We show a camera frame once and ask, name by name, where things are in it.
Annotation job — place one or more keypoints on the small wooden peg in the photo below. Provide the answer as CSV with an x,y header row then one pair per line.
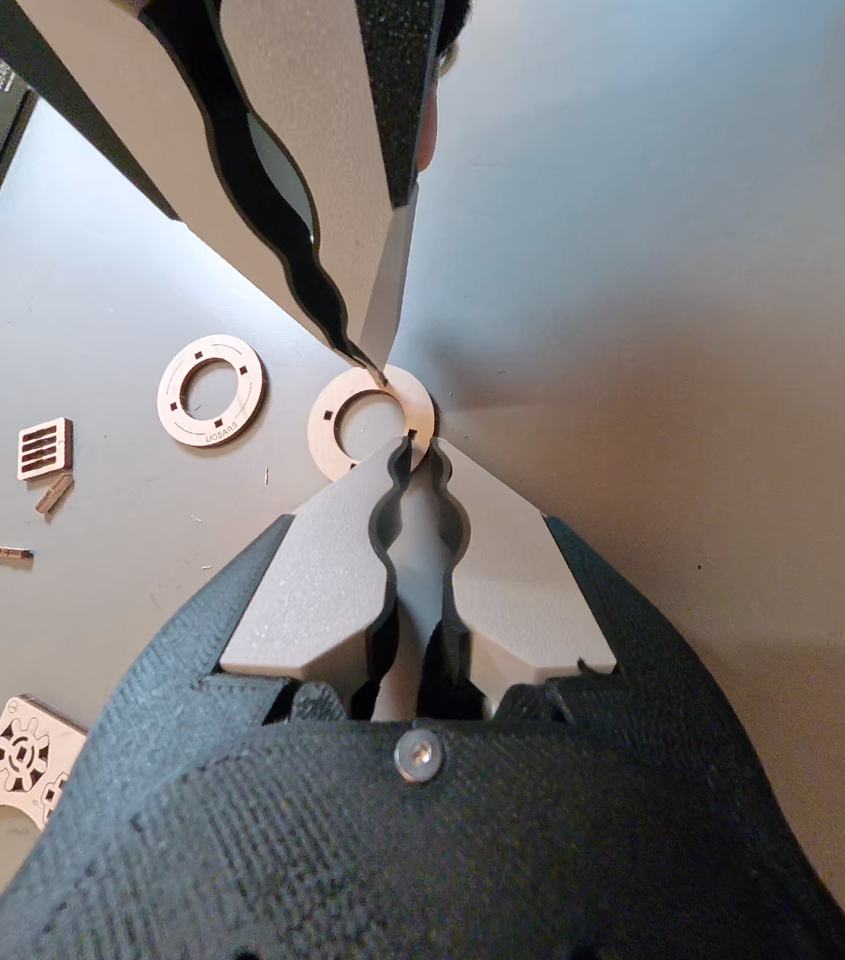
x,y
55,493

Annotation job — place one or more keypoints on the small wooden stick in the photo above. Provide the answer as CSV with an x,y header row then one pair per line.
x,y
11,554

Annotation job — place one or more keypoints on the person's right hand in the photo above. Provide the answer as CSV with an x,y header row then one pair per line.
x,y
428,135

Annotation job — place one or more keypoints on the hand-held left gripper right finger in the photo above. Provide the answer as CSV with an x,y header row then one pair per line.
x,y
535,600

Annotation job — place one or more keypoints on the wooden grille piece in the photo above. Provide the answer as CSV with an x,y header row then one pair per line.
x,y
44,448

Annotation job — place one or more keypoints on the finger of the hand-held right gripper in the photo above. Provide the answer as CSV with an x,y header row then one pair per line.
x,y
130,90
317,90

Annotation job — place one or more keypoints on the grey desk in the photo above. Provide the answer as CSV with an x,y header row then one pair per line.
x,y
655,375

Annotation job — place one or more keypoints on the wooden cutout sheet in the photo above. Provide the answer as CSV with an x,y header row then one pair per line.
x,y
59,739

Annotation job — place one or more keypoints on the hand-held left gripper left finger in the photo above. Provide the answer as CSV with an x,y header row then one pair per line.
x,y
302,600

